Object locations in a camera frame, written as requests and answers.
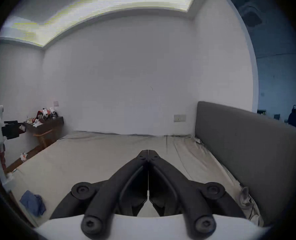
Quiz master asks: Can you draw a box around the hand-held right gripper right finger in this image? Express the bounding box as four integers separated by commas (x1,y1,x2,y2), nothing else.
148,150,247,240

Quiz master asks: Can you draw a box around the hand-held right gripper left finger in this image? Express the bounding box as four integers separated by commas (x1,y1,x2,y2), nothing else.
49,150,148,240

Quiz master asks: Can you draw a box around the bed with beige sheet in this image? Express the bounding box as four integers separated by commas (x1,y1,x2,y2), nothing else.
9,130,264,228

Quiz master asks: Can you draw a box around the dark wooden side table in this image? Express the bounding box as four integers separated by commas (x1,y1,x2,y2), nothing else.
23,108,64,150

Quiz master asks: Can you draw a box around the grey padded headboard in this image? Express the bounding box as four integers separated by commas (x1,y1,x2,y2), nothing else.
194,101,296,227

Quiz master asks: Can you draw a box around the blue garment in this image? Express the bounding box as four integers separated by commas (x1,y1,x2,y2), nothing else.
19,190,47,217

